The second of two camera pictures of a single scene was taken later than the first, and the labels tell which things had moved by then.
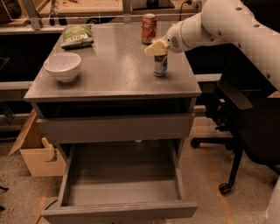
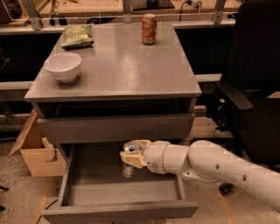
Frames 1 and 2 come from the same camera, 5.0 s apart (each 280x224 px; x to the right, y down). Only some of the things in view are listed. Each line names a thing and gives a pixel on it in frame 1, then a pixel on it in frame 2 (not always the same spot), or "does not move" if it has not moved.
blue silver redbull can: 160,65 → 128,171
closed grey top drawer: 115,128 does not move
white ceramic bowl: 64,66 does not move
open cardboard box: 36,155 does not move
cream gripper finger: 159,46 → 136,158
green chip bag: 77,37 does not move
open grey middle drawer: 121,183 does not move
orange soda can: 149,28 does not move
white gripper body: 173,40 → 154,157
